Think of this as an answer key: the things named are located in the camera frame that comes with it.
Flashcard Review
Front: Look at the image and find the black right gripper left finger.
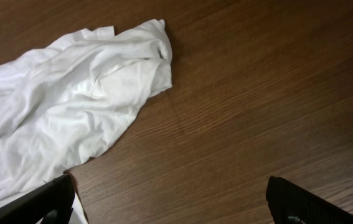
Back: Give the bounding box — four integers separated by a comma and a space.
0, 175, 75, 224

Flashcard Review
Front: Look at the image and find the white t-shirt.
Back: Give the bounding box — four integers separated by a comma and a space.
0, 19, 172, 207

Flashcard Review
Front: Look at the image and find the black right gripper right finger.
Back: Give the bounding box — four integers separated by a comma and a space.
266, 176, 353, 224

